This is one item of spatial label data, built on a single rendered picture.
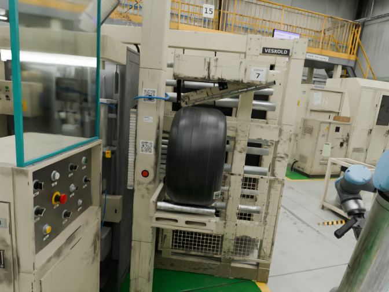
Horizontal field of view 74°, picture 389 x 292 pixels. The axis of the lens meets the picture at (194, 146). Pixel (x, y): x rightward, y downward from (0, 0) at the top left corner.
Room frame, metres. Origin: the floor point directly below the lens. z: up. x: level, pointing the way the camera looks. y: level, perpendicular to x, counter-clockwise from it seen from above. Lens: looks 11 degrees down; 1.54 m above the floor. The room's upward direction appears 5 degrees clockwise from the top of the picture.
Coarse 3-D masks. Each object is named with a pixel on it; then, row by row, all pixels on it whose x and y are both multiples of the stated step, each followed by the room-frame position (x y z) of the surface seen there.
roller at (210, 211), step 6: (156, 204) 1.36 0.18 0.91; (162, 204) 1.36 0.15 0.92; (168, 204) 1.36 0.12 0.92; (174, 204) 1.36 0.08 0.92; (180, 204) 1.36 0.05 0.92; (174, 210) 1.35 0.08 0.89; (180, 210) 1.35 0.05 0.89; (186, 210) 1.34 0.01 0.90; (192, 210) 1.34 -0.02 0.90; (198, 210) 1.34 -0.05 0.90; (204, 210) 1.34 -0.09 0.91; (210, 210) 1.34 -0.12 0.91
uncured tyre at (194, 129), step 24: (192, 120) 1.33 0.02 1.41; (216, 120) 1.34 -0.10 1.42; (168, 144) 1.28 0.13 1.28; (192, 144) 1.24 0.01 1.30; (216, 144) 1.25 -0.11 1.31; (168, 168) 1.25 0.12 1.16; (192, 168) 1.22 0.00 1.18; (216, 168) 1.22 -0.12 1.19; (168, 192) 1.31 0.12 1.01; (192, 192) 1.25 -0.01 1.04
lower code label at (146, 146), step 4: (144, 140) 1.44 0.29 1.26; (140, 144) 1.44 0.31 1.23; (144, 144) 1.44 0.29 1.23; (148, 144) 1.43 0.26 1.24; (152, 144) 1.43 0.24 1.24; (140, 148) 1.44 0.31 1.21; (144, 148) 1.43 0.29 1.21; (148, 148) 1.43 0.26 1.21; (152, 148) 1.43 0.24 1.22; (140, 152) 1.44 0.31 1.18; (144, 152) 1.43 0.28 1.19; (148, 152) 1.43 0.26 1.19; (152, 152) 1.43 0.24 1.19
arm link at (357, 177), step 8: (352, 168) 1.09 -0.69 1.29; (360, 168) 1.08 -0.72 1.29; (344, 176) 1.10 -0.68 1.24; (352, 176) 1.06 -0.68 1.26; (360, 176) 1.05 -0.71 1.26; (368, 176) 1.04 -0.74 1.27; (344, 184) 1.11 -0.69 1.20; (352, 184) 1.07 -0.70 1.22; (360, 184) 1.05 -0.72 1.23; (368, 184) 1.04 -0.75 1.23; (352, 192) 1.11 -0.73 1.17
